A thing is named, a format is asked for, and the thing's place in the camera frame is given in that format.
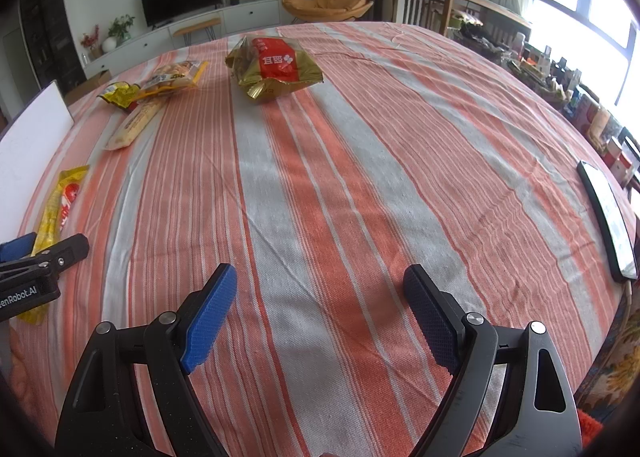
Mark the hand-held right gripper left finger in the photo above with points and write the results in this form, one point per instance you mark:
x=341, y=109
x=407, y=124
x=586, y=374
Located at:
x=210, y=322

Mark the black smartphone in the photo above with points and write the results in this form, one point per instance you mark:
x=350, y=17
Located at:
x=607, y=219

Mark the green plastic stool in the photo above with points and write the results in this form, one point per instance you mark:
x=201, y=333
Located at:
x=460, y=20

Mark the white interior door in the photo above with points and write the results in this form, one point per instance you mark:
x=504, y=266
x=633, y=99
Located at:
x=20, y=67

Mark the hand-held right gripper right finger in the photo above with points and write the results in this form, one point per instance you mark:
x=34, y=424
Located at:
x=432, y=317

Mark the wooden bench with metal legs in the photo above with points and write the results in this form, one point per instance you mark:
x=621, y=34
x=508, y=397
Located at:
x=197, y=26

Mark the red flower arrangement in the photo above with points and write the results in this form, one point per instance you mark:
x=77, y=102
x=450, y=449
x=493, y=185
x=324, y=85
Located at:
x=90, y=39

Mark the long beige snack packet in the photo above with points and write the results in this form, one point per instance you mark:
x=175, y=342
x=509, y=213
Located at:
x=131, y=126

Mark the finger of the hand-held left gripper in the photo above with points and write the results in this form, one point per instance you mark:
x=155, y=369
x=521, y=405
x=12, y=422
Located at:
x=17, y=246
x=70, y=249

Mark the dark glass display cabinet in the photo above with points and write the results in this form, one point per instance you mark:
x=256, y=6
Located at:
x=50, y=27

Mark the black bag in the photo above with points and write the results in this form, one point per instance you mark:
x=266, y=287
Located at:
x=480, y=37

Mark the pale orange-edged snack packet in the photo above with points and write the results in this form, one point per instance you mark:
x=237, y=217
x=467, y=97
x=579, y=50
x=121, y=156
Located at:
x=172, y=77

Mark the floral cloth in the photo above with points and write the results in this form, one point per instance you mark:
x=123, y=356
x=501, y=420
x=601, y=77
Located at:
x=615, y=367

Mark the yellow red sausage packet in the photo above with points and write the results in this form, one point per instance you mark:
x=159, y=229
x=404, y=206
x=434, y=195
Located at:
x=62, y=197

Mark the white cardboard box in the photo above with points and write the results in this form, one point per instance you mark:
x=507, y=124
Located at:
x=30, y=147

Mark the white round vase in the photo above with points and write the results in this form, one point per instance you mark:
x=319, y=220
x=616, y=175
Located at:
x=109, y=44

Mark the yellow black snack packet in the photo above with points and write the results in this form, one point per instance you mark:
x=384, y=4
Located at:
x=120, y=96

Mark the red gold snack bag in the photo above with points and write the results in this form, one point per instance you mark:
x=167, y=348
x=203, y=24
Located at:
x=280, y=64

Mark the white television cabinet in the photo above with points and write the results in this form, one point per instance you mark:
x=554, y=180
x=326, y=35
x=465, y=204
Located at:
x=250, y=14

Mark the orange striped cloth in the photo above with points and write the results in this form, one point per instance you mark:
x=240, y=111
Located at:
x=350, y=187

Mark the bushy green potted plant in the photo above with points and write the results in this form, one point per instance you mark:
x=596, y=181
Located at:
x=122, y=26

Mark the brown cardboard box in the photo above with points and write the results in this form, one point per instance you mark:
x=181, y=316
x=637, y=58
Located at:
x=92, y=82

